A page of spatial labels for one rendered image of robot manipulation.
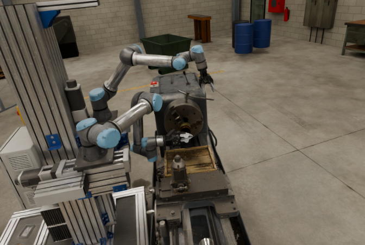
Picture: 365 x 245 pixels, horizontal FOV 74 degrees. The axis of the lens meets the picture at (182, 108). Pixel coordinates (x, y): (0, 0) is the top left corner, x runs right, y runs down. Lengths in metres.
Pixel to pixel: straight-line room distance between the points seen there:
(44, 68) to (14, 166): 0.66
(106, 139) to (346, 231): 2.22
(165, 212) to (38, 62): 1.09
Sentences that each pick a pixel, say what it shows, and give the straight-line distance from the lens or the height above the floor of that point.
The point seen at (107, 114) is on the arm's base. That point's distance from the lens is 1.99.
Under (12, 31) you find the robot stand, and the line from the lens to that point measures 1.59.
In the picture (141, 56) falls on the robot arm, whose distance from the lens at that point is 1.67.
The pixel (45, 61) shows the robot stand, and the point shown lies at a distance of 1.57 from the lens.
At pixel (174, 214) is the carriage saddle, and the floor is 0.91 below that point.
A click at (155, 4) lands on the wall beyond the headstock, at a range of 11.99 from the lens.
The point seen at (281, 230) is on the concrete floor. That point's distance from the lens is 2.62.
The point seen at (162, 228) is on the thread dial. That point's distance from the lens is 1.49.
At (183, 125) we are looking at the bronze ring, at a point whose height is 1.12.
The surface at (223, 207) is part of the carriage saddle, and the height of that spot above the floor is 0.90.
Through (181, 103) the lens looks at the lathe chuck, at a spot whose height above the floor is 1.24.
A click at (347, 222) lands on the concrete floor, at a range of 2.88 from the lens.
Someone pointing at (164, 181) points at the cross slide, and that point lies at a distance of 1.60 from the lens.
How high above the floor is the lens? 2.03
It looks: 26 degrees down
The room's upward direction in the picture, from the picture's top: 5 degrees counter-clockwise
